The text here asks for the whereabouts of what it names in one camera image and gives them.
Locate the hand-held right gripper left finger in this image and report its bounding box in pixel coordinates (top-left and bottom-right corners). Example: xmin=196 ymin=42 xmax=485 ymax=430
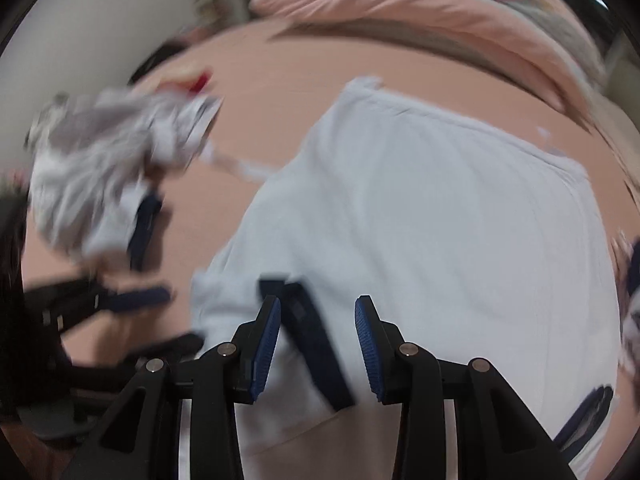
xmin=60 ymin=295 xmax=282 ymax=480

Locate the navy striped garment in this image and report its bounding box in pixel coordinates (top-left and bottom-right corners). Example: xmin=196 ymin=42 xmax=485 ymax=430
xmin=612 ymin=232 xmax=640 ymax=366

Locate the light blue garment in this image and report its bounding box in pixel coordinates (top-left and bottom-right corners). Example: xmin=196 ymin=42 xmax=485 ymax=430
xmin=25 ymin=87 xmax=273 ymax=271

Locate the bed with pink sheet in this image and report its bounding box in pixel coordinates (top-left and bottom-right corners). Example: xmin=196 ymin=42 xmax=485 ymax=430
xmin=15 ymin=15 xmax=640 ymax=480

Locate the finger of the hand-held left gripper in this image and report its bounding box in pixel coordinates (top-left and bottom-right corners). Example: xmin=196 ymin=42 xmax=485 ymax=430
xmin=27 ymin=280 xmax=173 ymax=332
xmin=62 ymin=331 xmax=207 ymax=392

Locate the pink folded quilt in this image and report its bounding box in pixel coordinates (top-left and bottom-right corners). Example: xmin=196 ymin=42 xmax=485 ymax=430
xmin=247 ymin=0 xmax=611 ymax=126

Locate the pink garment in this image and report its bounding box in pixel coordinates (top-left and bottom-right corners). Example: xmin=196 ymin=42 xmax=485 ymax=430
xmin=187 ymin=72 xmax=213 ymax=97

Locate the pale shirt with navy collar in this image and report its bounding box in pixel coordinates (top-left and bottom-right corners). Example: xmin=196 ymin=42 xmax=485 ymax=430
xmin=190 ymin=77 xmax=623 ymax=480

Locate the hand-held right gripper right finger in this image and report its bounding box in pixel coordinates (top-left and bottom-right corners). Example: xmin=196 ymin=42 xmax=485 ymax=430
xmin=354 ymin=295 xmax=576 ymax=480

